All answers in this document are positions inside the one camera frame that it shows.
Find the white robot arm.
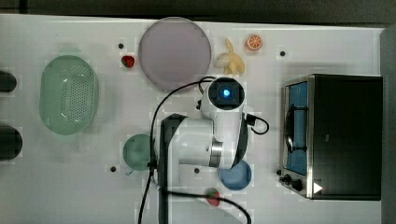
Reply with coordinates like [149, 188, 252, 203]
[155, 77, 248, 224]

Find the black toaster oven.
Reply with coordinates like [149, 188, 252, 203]
[277, 74, 383, 201]

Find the peeled banana toy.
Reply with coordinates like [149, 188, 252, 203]
[214, 38, 246, 76]

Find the lilac round plate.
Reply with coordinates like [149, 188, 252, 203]
[138, 17, 212, 91]

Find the green mug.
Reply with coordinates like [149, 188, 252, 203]
[122, 133, 151, 172]

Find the blue cup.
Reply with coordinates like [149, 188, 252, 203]
[219, 161, 252, 190]

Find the dark red strawberry toy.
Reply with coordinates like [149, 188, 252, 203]
[121, 55, 135, 68]

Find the orange slice toy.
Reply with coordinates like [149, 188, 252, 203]
[246, 35, 262, 51]

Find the green perforated colander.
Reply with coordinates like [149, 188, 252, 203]
[39, 55, 99, 135]

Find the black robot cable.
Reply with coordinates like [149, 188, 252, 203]
[136, 76, 271, 224]

